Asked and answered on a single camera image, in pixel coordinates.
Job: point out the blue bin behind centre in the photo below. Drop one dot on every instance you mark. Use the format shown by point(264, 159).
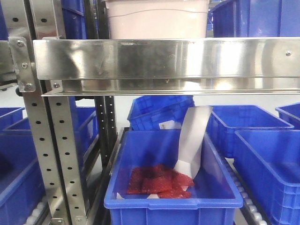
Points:
point(159, 112)

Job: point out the blue bin left rear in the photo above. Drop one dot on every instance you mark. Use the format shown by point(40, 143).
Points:
point(86, 131)

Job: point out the blue bin right middle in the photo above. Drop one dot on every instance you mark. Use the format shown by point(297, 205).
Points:
point(225, 120)

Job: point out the perforated steel shelf upright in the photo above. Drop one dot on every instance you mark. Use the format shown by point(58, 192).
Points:
point(50, 119)

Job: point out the blue bin with red bags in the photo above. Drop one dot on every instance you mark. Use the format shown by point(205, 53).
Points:
point(214, 197)

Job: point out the blue bin upper shelf right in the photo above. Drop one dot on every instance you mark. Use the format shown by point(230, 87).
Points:
point(256, 18)

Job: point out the blue bin right front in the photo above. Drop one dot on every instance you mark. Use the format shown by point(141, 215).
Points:
point(269, 164)

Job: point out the blue bin far right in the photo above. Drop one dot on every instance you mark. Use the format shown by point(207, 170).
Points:
point(290, 113)

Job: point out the blue bin left front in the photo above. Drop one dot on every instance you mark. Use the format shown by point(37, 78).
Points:
point(21, 183)

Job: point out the white paper sheet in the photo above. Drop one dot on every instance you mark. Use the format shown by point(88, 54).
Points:
point(191, 138)

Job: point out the red mesh bags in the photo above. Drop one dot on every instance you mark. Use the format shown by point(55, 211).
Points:
point(161, 180)

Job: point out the black perforated rear upright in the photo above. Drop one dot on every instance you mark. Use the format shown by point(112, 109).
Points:
point(97, 28)

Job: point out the stainless steel shelf rail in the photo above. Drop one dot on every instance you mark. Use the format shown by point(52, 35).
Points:
point(206, 66)

